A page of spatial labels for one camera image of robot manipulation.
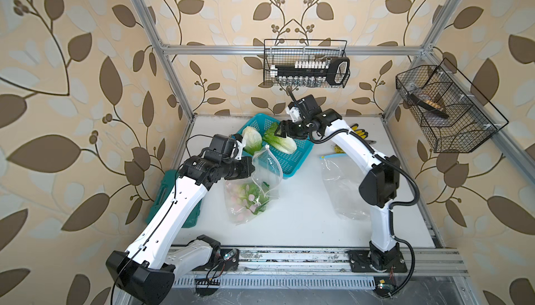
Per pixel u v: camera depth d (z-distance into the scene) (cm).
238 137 67
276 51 91
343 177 94
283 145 99
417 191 46
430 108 73
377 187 51
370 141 107
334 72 84
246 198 76
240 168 63
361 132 109
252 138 93
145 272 36
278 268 74
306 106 68
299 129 74
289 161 102
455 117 72
